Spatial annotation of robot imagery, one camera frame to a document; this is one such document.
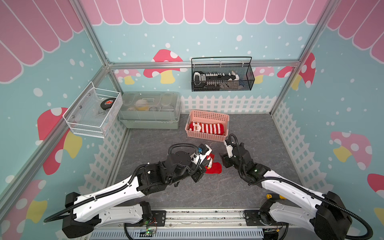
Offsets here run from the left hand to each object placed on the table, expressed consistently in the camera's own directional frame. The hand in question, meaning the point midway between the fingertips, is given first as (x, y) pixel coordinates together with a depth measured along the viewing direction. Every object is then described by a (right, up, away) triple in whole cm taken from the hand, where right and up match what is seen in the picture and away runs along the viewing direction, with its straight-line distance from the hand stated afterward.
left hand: (207, 163), depth 63 cm
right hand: (+11, +2, +20) cm, 22 cm away
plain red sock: (+8, -9, +28) cm, 31 cm away
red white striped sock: (+8, +15, +43) cm, 46 cm away
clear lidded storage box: (-36, +28, +39) cm, 60 cm away
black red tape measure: (-51, +28, +15) cm, 60 cm away
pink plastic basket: (+4, +24, +52) cm, 58 cm away
